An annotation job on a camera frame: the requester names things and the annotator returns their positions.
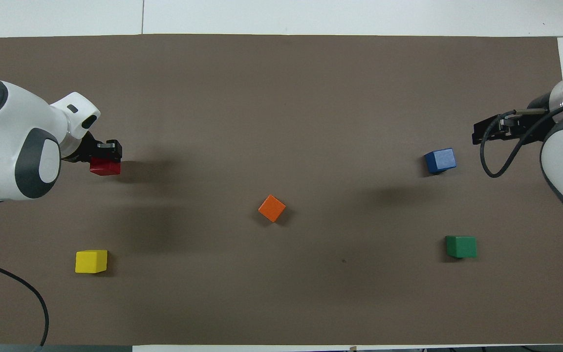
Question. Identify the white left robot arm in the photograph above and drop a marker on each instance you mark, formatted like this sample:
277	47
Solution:
3	127

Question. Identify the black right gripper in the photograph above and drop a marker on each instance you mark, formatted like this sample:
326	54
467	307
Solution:
540	132

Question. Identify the orange cube block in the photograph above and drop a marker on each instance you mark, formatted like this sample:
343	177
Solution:
271	208

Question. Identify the blue cube block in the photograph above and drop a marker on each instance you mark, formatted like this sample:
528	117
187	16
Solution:
440	161

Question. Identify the brown table mat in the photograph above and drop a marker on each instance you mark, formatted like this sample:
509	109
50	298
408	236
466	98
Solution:
281	98

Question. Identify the yellow cube block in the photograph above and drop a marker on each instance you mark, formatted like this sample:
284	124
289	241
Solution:
91	262

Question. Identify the red cube block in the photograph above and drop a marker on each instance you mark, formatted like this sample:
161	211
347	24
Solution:
105	168

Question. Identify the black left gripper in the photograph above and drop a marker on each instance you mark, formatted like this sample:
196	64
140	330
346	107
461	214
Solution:
83	151

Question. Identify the green cube block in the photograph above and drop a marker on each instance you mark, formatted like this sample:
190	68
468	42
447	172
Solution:
461	247

